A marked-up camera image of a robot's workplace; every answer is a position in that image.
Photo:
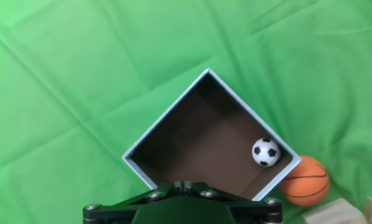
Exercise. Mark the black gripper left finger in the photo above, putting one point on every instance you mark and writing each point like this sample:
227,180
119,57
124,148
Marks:
117,210

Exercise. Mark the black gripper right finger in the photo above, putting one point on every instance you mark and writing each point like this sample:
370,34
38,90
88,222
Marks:
251,210

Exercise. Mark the orange mini basketball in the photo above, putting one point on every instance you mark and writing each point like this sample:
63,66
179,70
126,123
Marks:
307,183

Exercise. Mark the large wooden block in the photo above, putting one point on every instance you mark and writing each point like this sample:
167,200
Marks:
332,213

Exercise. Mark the pale blue gift box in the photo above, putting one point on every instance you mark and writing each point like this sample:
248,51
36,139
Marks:
204,140

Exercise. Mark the mini soccer ball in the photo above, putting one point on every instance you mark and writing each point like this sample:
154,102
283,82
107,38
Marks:
266,152

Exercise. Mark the green cloth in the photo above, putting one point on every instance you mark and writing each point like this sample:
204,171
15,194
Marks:
80,77

